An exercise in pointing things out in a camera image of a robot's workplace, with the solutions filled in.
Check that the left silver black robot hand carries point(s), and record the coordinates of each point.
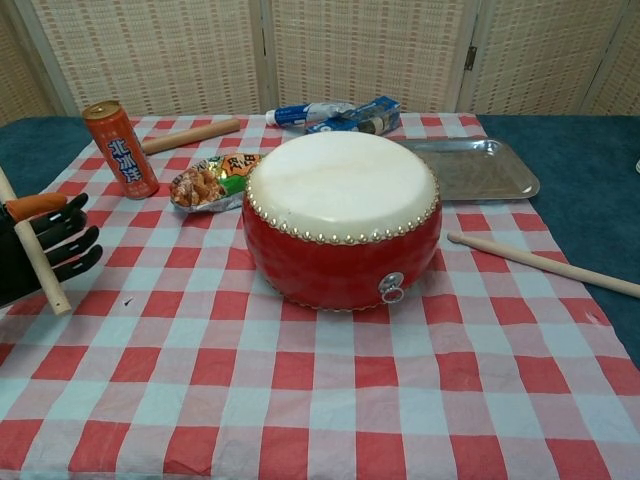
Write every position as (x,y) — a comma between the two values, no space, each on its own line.
(15,270)

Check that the wooden drumstick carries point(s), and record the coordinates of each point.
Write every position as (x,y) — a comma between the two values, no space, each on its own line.
(550,262)
(42,265)

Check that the red drum with white skin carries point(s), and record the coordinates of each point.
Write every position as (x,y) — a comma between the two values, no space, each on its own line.
(340,180)

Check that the orange soda can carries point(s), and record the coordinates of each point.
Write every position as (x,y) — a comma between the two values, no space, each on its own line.
(122,155)

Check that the green orange snack bag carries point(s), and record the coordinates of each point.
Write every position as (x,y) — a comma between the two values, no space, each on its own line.
(200,187)

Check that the wooden rolling pin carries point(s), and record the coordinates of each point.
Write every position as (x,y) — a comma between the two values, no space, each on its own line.
(190,136)

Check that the woven folding screen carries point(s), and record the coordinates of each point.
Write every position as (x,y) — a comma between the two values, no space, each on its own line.
(150,50)

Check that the red white checkered tablecloth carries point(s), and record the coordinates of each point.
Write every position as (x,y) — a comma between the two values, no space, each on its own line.
(300,390)

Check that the blue white toothpaste tube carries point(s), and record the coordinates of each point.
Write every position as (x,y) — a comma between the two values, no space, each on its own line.
(292,115)

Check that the blue cling film box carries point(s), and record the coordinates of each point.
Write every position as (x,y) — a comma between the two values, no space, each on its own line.
(375,117)

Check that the stainless steel tray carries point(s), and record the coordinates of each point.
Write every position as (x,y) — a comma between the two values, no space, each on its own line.
(475,170)

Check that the dark blue table cover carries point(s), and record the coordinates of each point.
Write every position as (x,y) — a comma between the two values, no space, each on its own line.
(575,150)

